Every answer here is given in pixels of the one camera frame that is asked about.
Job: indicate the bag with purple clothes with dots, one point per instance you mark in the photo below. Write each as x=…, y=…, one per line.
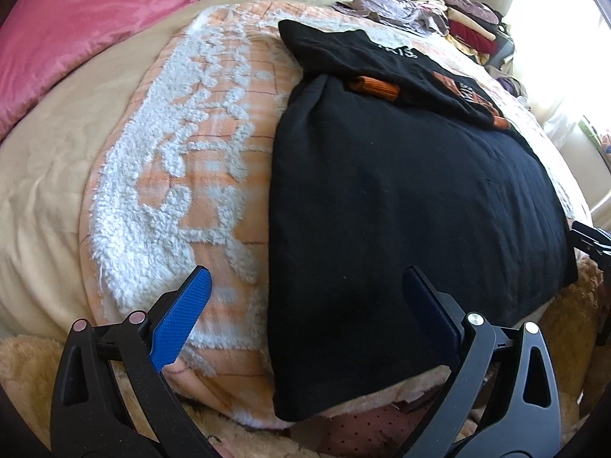
x=513, y=86

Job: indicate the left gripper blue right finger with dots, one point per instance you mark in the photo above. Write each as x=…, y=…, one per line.
x=437, y=314

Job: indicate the pile of folded clothes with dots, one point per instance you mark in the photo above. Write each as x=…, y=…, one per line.
x=477, y=30

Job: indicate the black sweater with orange patches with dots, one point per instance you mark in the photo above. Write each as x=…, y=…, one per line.
x=385, y=160

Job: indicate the orange white fleece blanket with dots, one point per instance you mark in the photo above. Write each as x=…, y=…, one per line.
x=183, y=181

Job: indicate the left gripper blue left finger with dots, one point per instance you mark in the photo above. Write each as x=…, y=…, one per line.
x=175, y=314

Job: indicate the white curtain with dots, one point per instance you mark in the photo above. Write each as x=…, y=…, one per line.
x=562, y=57

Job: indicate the pink quilt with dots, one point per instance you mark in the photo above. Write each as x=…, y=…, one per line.
x=43, y=41

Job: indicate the lilac crumpled garment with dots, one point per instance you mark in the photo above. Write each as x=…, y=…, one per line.
x=420, y=18

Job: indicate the beige bed sheet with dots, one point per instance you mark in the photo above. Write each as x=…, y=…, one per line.
x=46, y=163

